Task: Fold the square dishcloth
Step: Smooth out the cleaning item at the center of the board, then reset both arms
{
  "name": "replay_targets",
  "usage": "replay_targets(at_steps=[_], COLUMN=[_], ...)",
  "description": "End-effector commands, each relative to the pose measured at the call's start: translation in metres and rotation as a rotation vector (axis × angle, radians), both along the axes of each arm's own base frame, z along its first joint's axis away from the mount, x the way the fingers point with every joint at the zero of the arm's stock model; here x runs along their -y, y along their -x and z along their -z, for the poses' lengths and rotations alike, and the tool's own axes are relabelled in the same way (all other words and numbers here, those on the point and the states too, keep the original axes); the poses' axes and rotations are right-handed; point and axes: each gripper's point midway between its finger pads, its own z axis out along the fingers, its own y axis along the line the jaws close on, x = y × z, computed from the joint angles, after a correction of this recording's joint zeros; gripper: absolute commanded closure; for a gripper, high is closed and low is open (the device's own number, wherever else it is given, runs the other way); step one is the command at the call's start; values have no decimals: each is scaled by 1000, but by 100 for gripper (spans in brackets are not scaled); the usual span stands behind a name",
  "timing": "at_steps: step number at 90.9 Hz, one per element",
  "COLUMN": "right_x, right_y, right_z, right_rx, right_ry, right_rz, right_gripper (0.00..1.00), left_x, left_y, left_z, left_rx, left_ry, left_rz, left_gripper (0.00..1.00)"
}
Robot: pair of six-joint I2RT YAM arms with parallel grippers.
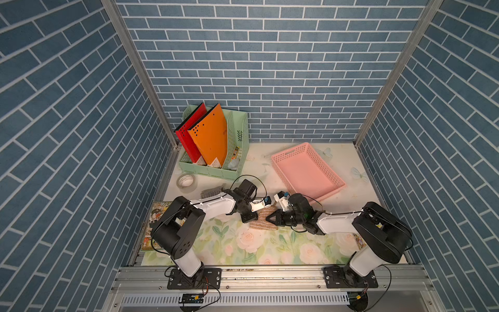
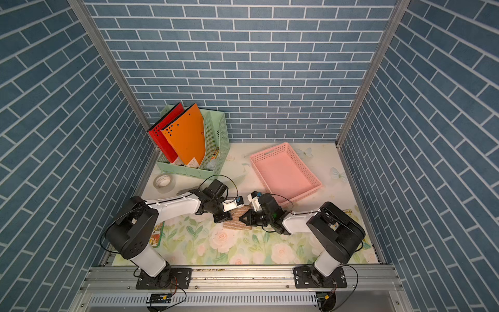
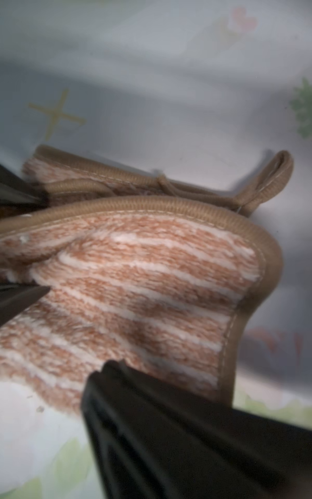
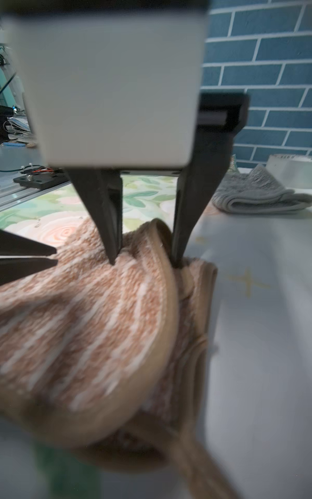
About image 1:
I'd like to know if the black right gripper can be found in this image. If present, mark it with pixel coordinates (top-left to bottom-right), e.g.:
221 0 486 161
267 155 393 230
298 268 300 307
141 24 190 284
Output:
264 209 305 227

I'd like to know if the brown striped dishcloth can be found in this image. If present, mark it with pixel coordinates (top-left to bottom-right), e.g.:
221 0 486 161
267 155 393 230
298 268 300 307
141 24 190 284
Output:
249 205 278 231

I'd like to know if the grey striped dishcloth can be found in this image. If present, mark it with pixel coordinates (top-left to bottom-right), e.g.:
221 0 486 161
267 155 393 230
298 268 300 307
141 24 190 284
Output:
200 185 225 200

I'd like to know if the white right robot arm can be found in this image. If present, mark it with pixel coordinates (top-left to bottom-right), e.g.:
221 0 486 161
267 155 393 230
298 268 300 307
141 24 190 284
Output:
266 193 413 280

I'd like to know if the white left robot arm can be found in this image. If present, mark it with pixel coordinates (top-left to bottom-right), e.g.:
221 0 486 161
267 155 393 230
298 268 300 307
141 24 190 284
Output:
151 179 258 278

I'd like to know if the pink plastic basket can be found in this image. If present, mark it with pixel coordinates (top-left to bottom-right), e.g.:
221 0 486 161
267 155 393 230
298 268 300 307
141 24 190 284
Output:
271 142 346 201

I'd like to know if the clear packing tape roll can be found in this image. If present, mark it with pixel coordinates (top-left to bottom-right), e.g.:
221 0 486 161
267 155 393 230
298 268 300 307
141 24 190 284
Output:
176 174 198 194

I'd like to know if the right picture book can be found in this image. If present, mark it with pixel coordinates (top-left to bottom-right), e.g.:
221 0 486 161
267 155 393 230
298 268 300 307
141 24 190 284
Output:
353 233 367 250

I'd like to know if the picture book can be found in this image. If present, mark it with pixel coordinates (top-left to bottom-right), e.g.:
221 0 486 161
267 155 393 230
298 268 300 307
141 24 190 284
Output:
141 201 171 252
353 233 367 250

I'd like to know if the orange file folder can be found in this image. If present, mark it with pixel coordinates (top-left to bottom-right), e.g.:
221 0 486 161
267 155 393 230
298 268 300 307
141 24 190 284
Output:
188 104 227 168

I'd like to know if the green plastic file rack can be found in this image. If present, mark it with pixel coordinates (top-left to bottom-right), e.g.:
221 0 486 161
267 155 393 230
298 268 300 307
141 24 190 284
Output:
179 109 249 179

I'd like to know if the red file folder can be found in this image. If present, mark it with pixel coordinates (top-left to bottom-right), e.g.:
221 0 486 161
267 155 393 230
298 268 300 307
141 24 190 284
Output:
174 102 208 164

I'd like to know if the left picture book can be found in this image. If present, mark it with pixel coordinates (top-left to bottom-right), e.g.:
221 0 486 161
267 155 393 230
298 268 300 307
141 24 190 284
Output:
141 201 171 252

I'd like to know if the small black controller box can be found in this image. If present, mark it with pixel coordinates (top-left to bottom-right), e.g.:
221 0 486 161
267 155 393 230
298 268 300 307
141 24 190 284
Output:
179 294 204 306

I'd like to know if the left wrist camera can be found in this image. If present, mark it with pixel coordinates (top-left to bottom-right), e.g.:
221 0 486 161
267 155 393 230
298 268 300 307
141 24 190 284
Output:
250 196 272 212

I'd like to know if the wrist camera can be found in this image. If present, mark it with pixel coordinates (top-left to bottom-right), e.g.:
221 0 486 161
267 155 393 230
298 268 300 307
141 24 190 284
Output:
250 196 272 212
274 191 289 211

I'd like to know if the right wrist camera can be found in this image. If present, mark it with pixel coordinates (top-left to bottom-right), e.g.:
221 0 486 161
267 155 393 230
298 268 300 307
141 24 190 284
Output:
274 191 289 211

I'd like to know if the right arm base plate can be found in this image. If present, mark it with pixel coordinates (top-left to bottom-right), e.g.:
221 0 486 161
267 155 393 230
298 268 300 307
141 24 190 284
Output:
323 265 379 289

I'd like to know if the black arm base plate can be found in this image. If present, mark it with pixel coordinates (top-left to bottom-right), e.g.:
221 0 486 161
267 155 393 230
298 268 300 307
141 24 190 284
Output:
165 267 222 290

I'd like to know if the aluminium frame rail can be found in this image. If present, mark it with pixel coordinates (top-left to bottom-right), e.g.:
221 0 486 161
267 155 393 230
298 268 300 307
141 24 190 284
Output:
111 265 435 294

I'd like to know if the white perforated cable duct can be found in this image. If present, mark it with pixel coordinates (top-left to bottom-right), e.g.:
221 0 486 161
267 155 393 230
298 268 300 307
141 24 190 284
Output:
121 292 350 308

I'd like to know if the aluminium corner post left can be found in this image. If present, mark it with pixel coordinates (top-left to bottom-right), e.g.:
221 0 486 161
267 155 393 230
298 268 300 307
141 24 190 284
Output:
101 0 179 149

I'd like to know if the aluminium corner post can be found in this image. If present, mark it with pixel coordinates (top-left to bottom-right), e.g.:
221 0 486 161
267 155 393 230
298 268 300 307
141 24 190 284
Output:
101 0 179 149
353 0 443 150

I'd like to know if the aluminium corner post right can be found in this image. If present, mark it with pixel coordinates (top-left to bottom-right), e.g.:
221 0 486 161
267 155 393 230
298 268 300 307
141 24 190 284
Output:
353 0 443 150

